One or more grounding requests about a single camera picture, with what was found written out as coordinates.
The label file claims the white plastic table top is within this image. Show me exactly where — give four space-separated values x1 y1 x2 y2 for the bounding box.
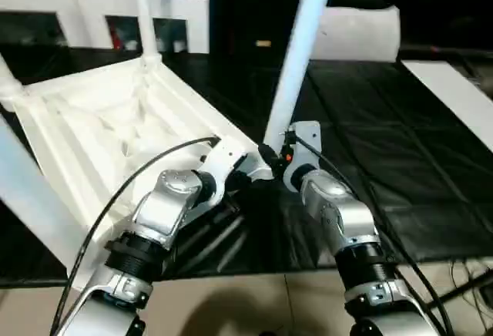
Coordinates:
0 57 274 271

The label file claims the flat white board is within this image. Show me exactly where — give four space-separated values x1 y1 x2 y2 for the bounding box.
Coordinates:
401 60 493 153

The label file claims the black floor rod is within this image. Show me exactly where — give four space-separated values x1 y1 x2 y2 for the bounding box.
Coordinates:
439 270 493 306

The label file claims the white cabinet with glass doors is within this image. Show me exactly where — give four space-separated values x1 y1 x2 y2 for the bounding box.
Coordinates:
0 0 211 54

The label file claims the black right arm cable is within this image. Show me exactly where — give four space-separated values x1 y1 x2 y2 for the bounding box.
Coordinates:
287 134 455 329

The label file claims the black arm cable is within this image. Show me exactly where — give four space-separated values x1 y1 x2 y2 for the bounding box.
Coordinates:
48 137 222 336
287 134 455 329

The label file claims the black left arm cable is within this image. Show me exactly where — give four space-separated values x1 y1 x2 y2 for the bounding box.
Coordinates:
48 137 222 336

